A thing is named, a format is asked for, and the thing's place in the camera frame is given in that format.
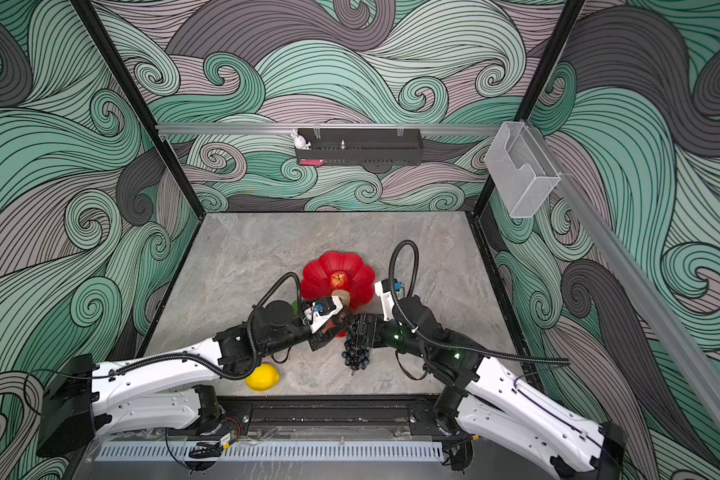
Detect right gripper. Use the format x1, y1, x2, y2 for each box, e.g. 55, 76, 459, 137
342, 312, 434, 363

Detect dark purple fake grapes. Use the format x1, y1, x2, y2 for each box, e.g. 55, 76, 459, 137
342, 346, 370, 371

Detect red flower-shaped fruit bowl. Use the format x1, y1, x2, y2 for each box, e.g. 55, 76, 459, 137
301, 251, 376, 311

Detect small yellow fake pear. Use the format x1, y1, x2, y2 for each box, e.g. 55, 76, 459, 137
330, 270, 349, 290

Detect cream fake pear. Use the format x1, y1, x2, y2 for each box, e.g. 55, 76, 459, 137
331, 289, 351, 307

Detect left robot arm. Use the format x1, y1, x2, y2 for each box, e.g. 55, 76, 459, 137
36, 296, 354, 458

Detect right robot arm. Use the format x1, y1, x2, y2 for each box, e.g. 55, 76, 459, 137
348, 296, 626, 479

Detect yellow fake lemon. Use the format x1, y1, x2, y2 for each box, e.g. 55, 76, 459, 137
245, 363, 280, 392

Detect pink object on shelf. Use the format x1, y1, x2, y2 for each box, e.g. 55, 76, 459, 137
299, 160, 325, 167

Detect white rabbit figurine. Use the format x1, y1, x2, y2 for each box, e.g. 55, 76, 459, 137
290, 129, 311, 150

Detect white slotted cable duct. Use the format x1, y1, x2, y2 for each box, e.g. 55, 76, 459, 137
95, 441, 444, 463

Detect black wall shelf tray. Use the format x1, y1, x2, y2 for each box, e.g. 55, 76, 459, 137
294, 129, 424, 171

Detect clear acrylic wall box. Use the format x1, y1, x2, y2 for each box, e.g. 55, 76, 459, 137
485, 121, 561, 219

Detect aluminium wall rail back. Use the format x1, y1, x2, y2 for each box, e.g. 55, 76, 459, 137
155, 122, 501, 137

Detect aluminium wall rail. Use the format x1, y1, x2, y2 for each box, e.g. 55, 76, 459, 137
155, 122, 501, 137
525, 122, 720, 431

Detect aluminium wall rail right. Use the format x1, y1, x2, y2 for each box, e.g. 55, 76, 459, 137
525, 122, 720, 431

